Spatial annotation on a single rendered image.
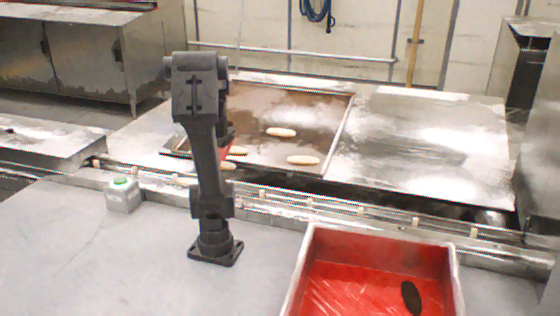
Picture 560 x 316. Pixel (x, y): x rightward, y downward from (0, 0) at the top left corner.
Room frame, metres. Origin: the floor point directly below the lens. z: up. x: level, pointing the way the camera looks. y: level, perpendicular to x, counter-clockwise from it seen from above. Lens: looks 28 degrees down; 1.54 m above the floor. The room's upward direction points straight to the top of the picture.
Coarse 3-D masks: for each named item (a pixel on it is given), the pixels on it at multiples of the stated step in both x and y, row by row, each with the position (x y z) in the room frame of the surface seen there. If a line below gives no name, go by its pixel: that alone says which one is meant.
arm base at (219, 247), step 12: (228, 228) 0.88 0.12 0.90; (204, 240) 0.86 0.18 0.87; (216, 240) 0.85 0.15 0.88; (228, 240) 0.87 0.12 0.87; (192, 252) 0.86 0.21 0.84; (204, 252) 0.85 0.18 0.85; (216, 252) 0.85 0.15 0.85; (228, 252) 0.86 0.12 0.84; (240, 252) 0.88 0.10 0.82; (228, 264) 0.83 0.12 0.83
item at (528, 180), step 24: (552, 48) 1.13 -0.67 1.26; (552, 72) 1.07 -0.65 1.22; (552, 96) 1.01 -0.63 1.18; (528, 120) 1.16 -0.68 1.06; (552, 120) 0.95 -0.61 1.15; (528, 144) 1.09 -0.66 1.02; (552, 144) 0.90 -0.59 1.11; (528, 168) 1.03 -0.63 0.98; (552, 168) 0.85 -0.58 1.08; (528, 192) 0.96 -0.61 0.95; (552, 192) 0.80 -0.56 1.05; (552, 216) 0.76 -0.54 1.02; (528, 240) 0.85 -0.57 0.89; (552, 240) 0.72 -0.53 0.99; (552, 264) 0.68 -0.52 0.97; (552, 288) 0.67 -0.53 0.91; (552, 312) 0.66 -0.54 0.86
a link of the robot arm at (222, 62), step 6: (168, 60) 0.77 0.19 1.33; (222, 60) 0.77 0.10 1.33; (228, 60) 0.84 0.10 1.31; (168, 66) 0.76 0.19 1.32; (222, 66) 0.77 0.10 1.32; (228, 66) 0.82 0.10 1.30; (168, 72) 0.76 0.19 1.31; (222, 72) 0.77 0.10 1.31; (228, 72) 0.81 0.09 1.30; (168, 78) 0.76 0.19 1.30; (222, 78) 0.77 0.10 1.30; (228, 78) 0.80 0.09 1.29; (222, 84) 1.06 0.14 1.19; (222, 90) 1.13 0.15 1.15
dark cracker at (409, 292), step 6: (402, 282) 0.77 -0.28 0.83; (408, 282) 0.77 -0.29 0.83; (402, 288) 0.75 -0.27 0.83; (408, 288) 0.75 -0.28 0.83; (414, 288) 0.75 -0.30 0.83; (402, 294) 0.74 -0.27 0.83; (408, 294) 0.73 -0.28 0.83; (414, 294) 0.73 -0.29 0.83; (408, 300) 0.72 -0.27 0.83; (414, 300) 0.71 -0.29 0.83; (420, 300) 0.72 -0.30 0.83; (408, 306) 0.70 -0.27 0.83; (414, 306) 0.70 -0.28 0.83; (420, 306) 0.70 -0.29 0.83; (414, 312) 0.69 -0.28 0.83; (420, 312) 0.69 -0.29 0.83
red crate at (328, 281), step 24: (312, 264) 0.84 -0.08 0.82; (336, 264) 0.84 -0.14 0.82; (312, 288) 0.76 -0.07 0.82; (336, 288) 0.76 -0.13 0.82; (360, 288) 0.76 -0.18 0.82; (384, 288) 0.76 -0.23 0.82; (432, 288) 0.76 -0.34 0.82; (312, 312) 0.69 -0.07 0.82; (336, 312) 0.69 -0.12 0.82; (360, 312) 0.69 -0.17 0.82; (384, 312) 0.69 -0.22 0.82; (408, 312) 0.69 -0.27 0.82; (432, 312) 0.69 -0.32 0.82
